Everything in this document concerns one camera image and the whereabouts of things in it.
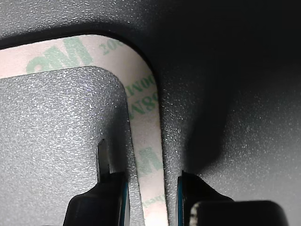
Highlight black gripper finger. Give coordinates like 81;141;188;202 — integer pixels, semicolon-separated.
176;170;289;226
62;138;130;226

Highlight white 3M adhesive tape liner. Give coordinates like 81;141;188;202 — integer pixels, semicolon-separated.
0;34;170;226

